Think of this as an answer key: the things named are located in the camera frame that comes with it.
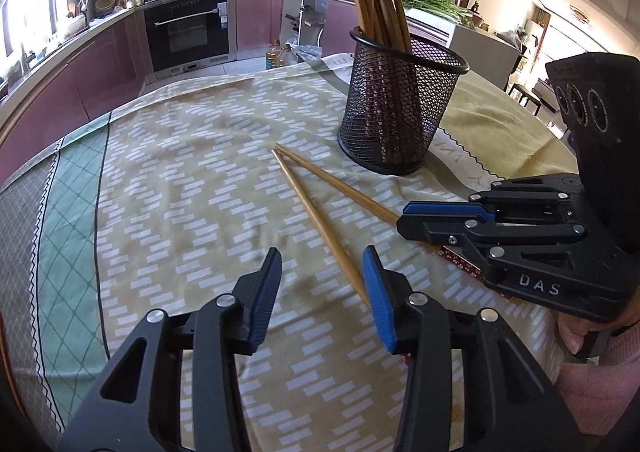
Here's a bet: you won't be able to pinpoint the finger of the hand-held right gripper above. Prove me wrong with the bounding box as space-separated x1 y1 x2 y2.
402 173 585 223
397 212 588 283

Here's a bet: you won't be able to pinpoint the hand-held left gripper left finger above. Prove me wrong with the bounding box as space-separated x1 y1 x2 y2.
57 247 283 452

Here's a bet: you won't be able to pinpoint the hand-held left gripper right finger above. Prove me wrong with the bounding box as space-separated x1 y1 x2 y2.
361 245 585 452

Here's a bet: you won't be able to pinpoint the red-tipped wooden chopstick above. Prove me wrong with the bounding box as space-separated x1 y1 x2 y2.
275 143 483 277
271 148 412 364

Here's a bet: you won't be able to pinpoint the black mesh utensil holder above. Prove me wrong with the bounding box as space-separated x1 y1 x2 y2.
337 26 471 176

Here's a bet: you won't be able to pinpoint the person's right forearm pink sleeve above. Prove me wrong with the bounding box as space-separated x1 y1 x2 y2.
557 322 640 428

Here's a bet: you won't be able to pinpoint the person's right hand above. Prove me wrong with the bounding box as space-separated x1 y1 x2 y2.
556 312 587 357

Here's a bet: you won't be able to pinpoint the black stool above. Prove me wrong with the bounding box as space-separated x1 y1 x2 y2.
510 84 543 117

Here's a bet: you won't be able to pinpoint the patterned green beige tablecloth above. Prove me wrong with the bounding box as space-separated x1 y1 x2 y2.
0 53 586 452

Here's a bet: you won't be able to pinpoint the white counter island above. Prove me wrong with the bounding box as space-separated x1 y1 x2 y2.
405 14 523 87

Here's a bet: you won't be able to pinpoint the bundle of green vegetables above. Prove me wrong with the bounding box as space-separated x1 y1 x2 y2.
400 0 476 27

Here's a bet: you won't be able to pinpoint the purple cabinets under vegetables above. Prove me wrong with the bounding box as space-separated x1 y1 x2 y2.
320 0 358 55

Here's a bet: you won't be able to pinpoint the yellow cooking oil bottle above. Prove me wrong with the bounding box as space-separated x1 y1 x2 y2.
264 40 283 71

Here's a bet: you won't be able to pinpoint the purple cabinet beside oven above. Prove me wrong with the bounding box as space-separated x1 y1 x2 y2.
235 0 283 52

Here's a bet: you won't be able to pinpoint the black built-in oven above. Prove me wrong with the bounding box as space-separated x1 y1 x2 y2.
142 0 236 75

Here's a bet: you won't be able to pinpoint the purple cabinets under window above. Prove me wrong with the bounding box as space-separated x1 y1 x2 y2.
0 14 151 183

